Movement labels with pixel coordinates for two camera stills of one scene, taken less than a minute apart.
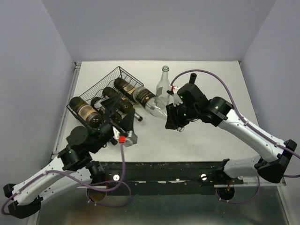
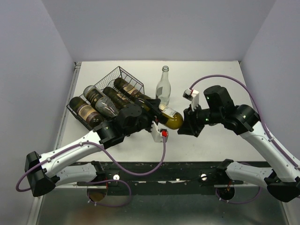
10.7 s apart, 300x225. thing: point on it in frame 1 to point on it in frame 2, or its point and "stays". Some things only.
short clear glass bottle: x=147 y=99 to x=106 y=105
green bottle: x=86 y=112 stays
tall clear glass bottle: x=163 y=85 stays
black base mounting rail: x=165 y=177 stays
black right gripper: x=172 y=121 to x=190 y=122
